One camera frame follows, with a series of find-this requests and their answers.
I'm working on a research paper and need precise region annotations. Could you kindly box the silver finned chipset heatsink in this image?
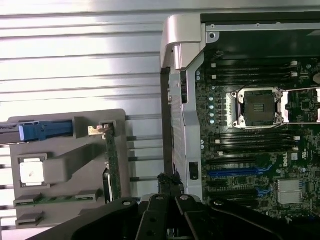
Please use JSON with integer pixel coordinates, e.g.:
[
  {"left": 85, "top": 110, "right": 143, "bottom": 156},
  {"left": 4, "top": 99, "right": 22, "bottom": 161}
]
[{"left": 277, "top": 178, "right": 305, "bottom": 205}]

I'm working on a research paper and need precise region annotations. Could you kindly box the silver CPU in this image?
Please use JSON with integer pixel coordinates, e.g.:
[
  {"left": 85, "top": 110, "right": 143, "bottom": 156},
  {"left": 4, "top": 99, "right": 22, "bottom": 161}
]
[{"left": 19, "top": 161, "right": 45, "bottom": 185}]

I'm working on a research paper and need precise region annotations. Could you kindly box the CPU socket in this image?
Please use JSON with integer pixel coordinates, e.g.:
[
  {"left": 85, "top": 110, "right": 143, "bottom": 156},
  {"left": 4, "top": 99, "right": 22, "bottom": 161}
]
[{"left": 231, "top": 87, "right": 285, "bottom": 129}]

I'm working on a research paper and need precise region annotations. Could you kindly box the blue expansion slot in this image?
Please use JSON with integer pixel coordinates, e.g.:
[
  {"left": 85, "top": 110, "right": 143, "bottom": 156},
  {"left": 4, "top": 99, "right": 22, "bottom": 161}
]
[{"left": 208, "top": 168, "right": 274, "bottom": 178}]

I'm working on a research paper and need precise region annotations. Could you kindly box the grey plastic parts rack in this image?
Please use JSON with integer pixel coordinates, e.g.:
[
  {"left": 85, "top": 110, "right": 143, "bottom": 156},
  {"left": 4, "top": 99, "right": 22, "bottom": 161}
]
[{"left": 7, "top": 109, "right": 131, "bottom": 228}]

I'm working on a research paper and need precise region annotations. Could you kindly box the metal socket cover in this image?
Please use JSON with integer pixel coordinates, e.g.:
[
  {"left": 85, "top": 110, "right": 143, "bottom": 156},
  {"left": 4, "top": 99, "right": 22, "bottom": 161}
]
[{"left": 282, "top": 88, "right": 320, "bottom": 125}]

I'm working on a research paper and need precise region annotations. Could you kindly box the green Dell motherboard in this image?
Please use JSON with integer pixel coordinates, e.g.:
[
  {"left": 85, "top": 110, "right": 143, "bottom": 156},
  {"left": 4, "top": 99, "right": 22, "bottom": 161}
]
[{"left": 197, "top": 57, "right": 320, "bottom": 221}]

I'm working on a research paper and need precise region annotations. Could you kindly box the green RAM stick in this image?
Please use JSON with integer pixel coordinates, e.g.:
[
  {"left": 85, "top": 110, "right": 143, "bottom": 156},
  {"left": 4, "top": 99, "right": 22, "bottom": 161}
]
[{"left": 14, "top": 195, "right": 101, "bottom": 204}]

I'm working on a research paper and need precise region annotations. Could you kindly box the hard disk in blue caddy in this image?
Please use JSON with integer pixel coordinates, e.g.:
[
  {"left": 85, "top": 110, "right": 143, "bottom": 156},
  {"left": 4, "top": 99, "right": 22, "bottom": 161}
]
[{"left": 0, "top": 119, "right": 74, "bottom": 145}]

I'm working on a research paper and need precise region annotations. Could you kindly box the open black PC case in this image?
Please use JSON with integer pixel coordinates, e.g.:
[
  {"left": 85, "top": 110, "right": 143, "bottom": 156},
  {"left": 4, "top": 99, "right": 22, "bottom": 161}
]
[{"left": 159, "top": 12, "right": 320, "bottom": 226}]

